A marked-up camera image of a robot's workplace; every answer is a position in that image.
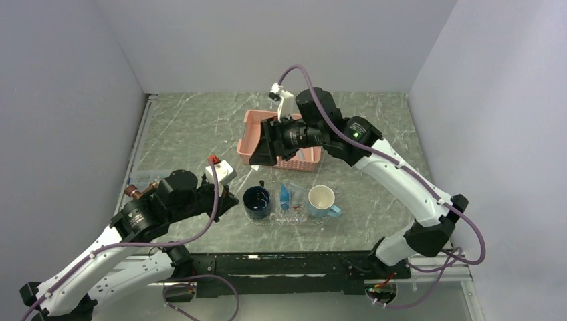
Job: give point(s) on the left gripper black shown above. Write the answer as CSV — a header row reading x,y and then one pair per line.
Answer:
x,y
224,200

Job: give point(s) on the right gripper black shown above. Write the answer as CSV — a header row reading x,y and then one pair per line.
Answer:
x,y
271,137

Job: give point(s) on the pink perforated plastic basket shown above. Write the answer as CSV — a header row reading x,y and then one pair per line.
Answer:
x,y
251,135

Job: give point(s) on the blue toothpaste tube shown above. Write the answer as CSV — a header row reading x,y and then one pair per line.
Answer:
x,y
284,199

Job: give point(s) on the dark blue mug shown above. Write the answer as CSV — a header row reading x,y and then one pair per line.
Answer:
x,y
257,201

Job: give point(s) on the clear acrylic toothbrush holder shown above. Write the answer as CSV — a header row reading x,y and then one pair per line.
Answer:
x,y
291,216

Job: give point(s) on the clear textured oval tray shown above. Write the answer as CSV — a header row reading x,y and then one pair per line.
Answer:
x,y
267,222

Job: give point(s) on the light blue white mug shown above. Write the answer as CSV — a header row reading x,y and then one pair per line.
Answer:
x,y
321,202

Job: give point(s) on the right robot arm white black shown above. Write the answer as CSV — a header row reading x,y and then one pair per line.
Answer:
x,y
304,121

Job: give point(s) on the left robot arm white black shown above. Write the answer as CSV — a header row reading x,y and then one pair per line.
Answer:
x,y
126,256

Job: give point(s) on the copper brass fitting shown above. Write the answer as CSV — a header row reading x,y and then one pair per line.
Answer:
x,y
134,192

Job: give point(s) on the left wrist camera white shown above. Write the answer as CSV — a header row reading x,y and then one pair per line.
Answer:
x,y
224,171

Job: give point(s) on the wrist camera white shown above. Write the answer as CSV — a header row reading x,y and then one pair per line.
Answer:
x,y
224,171
285,100

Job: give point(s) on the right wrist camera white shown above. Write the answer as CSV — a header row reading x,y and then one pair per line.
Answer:
x,y
285,100

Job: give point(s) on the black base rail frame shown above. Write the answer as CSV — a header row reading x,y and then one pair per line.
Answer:
x,y
347,272

